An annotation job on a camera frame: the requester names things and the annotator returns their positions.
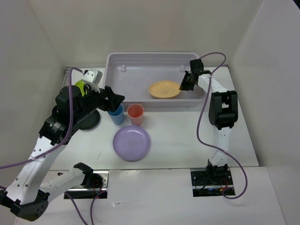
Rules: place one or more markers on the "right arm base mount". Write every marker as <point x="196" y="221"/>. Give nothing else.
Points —
<point x="203" y="186"/>

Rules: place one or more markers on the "blue cup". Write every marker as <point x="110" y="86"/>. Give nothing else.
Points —
<point x="118" y="115"/>

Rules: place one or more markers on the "green plate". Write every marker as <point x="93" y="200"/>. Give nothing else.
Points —
<point x="80" y="86"/>

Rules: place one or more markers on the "pink cup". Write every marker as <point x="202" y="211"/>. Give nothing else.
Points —
<point x="135" y="113"/>

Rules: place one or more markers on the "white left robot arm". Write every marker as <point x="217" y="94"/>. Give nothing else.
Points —
<point x="28" y="196"/>

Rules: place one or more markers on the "purple plate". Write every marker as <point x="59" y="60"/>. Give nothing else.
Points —
<point x="131" y="143"/>

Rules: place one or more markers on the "lavender plastic bin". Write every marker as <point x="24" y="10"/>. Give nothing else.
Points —
<point x="132" y="73"/>

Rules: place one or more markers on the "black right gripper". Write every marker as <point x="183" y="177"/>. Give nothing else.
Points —
<point x="183" y="86"/>

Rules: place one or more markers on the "black plate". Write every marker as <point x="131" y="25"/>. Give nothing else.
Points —
<point x="90" y="122"/>

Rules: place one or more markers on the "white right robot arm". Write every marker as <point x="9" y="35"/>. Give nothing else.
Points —
<point x="223" y="113"/>

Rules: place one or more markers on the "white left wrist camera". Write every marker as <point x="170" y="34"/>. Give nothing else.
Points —
<point x="92" y="76"/>

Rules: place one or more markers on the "yellow plate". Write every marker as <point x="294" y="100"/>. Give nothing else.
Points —
<point x="164" y="89"/>

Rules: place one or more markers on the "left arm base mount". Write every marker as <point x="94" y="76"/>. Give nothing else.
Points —
<point x="98" y="183"/>

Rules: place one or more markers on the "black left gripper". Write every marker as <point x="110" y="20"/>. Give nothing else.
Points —
<point x="114" y="101"/>

